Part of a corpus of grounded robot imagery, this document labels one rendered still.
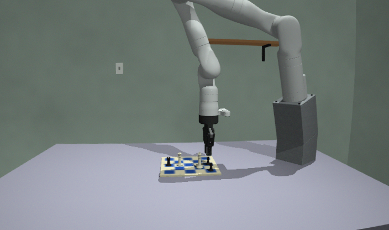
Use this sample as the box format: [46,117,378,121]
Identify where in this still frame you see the blue and cream chessboard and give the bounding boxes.
[160,156,222,177]

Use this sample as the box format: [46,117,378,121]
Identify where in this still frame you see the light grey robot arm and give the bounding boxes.
[172,0,308,116]

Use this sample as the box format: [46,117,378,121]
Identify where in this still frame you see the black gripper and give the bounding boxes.
[199,115,218,156]

